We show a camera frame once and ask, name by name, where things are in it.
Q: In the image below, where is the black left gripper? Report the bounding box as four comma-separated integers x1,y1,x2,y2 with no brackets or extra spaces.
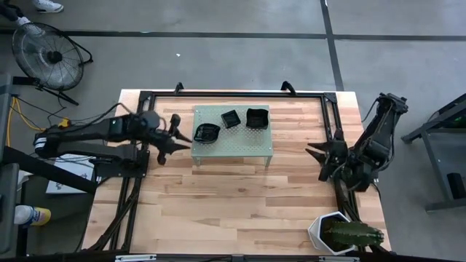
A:
151,115,193,164

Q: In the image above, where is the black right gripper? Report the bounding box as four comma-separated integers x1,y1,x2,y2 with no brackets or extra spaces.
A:
304,140,350,182

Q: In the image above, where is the black rounded plate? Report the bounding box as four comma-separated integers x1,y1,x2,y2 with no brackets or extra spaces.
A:
193,122,222,144

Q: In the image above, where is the small black square plate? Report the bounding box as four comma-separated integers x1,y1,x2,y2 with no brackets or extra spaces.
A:
220,108,242,130

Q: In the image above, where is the black wavy square plate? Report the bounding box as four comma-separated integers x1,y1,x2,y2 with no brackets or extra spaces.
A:
245,107,271,131

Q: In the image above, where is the mint green perforated metal shelf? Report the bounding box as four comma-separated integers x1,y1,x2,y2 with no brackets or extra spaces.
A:
191,104,274,168

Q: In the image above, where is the white hexagonal planter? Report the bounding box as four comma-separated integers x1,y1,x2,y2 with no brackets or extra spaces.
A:
307,210,360,256

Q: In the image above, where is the green cactus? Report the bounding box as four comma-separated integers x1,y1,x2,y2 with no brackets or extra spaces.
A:
323,221,385,249

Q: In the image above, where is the grey metal stand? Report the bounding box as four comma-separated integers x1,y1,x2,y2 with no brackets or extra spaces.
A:
400,92,466,213

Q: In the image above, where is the white box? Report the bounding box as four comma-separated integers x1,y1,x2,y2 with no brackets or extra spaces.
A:
45,154,96,196

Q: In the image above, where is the black diagonal beam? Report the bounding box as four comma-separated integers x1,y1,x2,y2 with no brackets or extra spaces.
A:
2,145,98,195

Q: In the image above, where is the black box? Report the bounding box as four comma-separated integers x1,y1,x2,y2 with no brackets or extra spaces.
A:
446,172,466,200

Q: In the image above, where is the black floor fan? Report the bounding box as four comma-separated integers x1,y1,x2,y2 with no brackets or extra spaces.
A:
11,22,94,107

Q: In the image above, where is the dark grey cabinet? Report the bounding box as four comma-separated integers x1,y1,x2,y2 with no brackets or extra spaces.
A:
0,74,21,255

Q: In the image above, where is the person's foot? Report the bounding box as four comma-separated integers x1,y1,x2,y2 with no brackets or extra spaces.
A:
14,14,34,28
31,0,65,14

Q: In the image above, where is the person's leg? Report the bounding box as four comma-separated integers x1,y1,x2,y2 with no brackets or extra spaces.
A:
0,2,25,21

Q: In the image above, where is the black aluminium table frame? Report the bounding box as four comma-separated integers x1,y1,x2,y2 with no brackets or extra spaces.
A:
85,90,365,254

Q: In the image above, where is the silver bracket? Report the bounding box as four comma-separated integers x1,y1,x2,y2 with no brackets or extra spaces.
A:
115,254,157,262
318,255,360,262

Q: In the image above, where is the yellow extension cable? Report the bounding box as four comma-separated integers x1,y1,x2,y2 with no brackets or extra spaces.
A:
5,96,61,146

